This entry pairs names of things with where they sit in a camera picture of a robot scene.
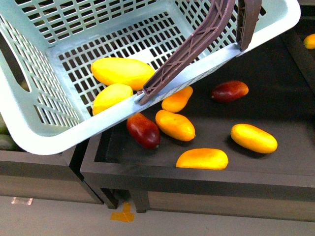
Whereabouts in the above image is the black fruit display tray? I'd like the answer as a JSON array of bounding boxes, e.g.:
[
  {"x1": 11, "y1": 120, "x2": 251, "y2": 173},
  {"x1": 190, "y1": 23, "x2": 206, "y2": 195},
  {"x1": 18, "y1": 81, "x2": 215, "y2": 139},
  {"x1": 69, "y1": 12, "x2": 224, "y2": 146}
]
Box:
[{"x1": 81, "y1": 25, "x2": 315, "y2": 221}]

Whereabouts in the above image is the brown basket handle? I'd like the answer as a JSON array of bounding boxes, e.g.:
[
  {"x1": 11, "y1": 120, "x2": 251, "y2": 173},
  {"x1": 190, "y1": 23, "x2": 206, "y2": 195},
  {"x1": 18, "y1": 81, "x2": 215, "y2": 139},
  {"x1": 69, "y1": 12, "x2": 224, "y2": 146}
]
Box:
[
  {"x1": 236, "y1": 0, "x2": 262, "y2": 52},
  {"x1": 139, "y1": 0, "x2": 235, "y2": 105}
]

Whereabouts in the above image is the dark red mango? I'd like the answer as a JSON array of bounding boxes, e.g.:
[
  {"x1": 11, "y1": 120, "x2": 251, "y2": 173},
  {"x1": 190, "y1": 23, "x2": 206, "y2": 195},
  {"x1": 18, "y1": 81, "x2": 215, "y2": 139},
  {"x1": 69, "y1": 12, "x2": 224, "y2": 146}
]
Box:
[
  {"x1": 211, "y1": 80, "x2": 249, "y2": 103},
  {"x1": 126, "y1": 113, "x2": 160, "y2": 149}
]

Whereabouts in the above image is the orange floor tape marker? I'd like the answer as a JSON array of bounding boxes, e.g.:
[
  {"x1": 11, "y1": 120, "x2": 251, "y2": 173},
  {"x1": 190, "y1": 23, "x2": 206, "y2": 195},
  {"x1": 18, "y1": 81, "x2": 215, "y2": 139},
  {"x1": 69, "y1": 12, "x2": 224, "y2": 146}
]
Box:
[{"x1": 110, "y1": 202, "x2": 134, "y2": 223}]

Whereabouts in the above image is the light blue plastic basket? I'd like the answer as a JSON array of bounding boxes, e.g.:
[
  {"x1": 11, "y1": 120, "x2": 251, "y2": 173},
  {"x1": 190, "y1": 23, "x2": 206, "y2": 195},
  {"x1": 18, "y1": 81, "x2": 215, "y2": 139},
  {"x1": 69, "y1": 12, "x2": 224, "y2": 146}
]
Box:
[{"x1": 0, "y1": 0, "x2": 301, "y2": 155}]

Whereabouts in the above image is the yellow mango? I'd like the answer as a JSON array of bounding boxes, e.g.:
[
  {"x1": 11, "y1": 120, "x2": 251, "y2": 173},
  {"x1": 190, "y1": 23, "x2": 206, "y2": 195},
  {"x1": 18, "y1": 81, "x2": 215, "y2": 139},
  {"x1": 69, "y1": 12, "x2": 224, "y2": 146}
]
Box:
[{"x1": 91, "y1": 58, "x2": 155, "y2": 90}]

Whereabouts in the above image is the orange mango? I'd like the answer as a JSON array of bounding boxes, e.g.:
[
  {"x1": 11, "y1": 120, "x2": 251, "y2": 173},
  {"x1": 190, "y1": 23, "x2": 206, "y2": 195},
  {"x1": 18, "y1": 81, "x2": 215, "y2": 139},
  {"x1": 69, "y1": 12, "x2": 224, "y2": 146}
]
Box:
[
  {"x1": 161, "y1": 86, "x2": 193, "y2": 113},
  {"x1": 176, "y1": 148, "x2": 229, "y2": 170},
  {"x1": 155, "y1": 110, "x2": 195, "y2": 142},
  {"x1": 230, "y1": 123, "x2": 278, "y2": 154}
]

